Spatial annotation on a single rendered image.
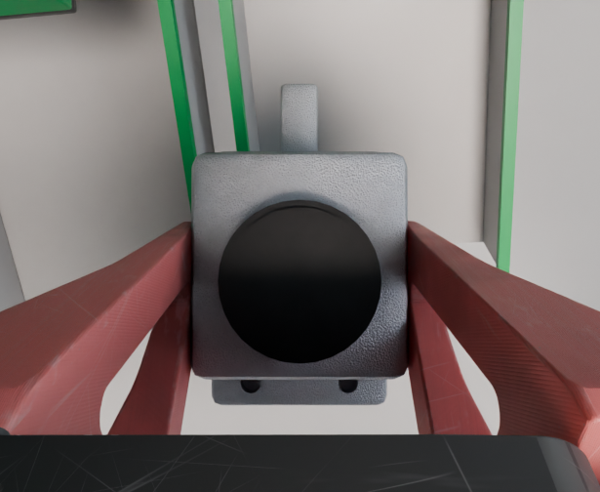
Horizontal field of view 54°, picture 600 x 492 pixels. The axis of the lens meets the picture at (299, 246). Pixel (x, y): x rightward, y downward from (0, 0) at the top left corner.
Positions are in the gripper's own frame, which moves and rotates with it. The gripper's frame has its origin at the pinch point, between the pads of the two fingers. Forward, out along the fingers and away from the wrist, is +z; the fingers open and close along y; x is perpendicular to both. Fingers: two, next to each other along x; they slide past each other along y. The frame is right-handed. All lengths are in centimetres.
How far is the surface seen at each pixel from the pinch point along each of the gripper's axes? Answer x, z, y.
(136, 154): 6.8, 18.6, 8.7
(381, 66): 2.7, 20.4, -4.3
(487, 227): 10.5, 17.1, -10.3
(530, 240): 19.5, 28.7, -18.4
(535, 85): 11.6, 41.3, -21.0
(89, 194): 9.1, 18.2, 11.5
